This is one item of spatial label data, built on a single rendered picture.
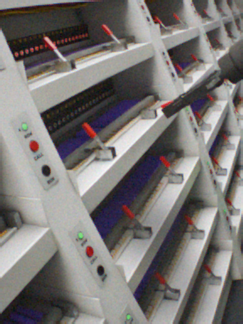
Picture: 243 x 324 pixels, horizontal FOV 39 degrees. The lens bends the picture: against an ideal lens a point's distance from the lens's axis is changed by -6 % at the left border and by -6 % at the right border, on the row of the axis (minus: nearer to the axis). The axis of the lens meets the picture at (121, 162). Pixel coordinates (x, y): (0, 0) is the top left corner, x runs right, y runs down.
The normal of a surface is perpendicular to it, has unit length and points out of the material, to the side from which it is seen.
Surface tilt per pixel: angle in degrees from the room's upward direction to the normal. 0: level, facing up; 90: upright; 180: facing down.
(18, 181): 90
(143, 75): 90
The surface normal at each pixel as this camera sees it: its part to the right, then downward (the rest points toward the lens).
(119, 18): -0.40, 0.42
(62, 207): 0.82, -0.22
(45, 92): 0.90, 0.01
